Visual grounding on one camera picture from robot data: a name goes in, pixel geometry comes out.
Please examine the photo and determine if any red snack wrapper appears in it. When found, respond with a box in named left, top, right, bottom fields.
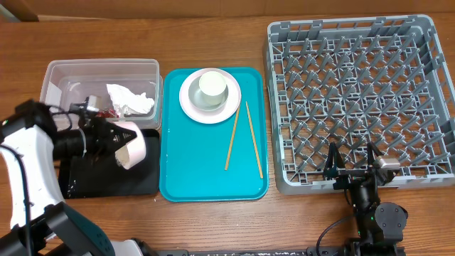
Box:
left=97, top=109, right=119, bottom=118

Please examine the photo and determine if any white napkin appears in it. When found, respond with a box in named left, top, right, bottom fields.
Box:
left=106, top=84, right=155, bottom=116

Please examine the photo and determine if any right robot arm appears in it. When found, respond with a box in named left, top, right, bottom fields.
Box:
left=316, top=142, right=409, bottom=255

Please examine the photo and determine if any teal serving tray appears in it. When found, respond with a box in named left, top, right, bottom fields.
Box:
left=159, top=67, right=269, bottom=202

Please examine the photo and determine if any wooden chopstick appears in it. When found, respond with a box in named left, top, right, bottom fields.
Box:
left=225, top=107, right=240, bottom=171
left=245, top=101, right=264, bottom=179

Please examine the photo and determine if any clear plastic storage bin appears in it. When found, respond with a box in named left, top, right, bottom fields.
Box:
left=40, top=58, right=163, bottom=129

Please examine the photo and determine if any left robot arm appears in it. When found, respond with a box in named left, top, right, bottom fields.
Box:
left=1, top=100, right=152, bottom=255

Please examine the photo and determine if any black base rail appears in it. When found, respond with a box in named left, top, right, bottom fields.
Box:
left=156, top=247, right=406, bottom=256

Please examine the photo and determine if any pink bowl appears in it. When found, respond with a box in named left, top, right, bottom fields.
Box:
left=114, top=122, right=146, bottom=169

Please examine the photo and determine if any grey shallow bowl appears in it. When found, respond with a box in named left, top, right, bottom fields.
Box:
left=188, top=77, right=228, bottom=112

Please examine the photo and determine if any grey dishwasher rack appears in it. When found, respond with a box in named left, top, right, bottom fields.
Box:
left=264, top=14, right=454, bottom=195

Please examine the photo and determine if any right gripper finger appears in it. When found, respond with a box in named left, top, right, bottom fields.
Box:
left=325, top=142, right=345, bottom=171
left=367, top=142, right=384, bottom=166

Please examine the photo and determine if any white round plate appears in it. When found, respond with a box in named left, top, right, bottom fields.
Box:
left=179, top=68, right=242, bottom=124

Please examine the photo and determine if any black plastic tray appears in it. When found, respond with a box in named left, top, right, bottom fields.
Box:
left=58, top=129, right=160, bottom=199

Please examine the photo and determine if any pale green paper cup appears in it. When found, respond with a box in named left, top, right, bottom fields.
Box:
left=198, top=71, right=227, bottom=105

